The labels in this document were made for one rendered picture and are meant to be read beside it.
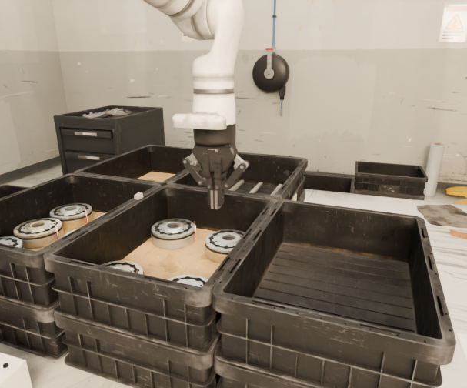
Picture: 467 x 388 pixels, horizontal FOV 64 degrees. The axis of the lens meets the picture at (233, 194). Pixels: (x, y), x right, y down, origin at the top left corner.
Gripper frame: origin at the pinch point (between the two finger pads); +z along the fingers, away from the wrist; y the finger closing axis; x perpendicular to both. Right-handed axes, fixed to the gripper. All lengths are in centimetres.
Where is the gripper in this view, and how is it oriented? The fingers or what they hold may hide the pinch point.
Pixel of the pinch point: (216, 198)
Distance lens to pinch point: 70.8
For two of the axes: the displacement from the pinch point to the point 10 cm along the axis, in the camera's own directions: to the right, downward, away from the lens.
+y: -9.3, -1.1, 3.4
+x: -3.6, 3.1, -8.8
